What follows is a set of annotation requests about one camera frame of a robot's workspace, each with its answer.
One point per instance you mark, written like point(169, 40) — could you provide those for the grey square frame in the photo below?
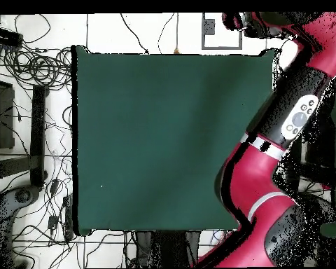
point(209, 27)

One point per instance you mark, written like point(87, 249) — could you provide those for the black power strip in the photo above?
point(68, 221)

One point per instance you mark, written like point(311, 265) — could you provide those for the black stand leg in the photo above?
point(38, 134)

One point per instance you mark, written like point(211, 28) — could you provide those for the dark wheeled stand base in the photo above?
point(22, 196)

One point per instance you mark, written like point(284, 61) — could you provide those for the black box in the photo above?
point(2, 117)

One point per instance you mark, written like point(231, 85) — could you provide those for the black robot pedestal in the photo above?
point(168, 246)

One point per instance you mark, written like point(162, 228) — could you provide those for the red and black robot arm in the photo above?
point(254, 182)

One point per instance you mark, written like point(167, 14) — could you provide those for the dark green table cloth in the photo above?
point(156, 140)

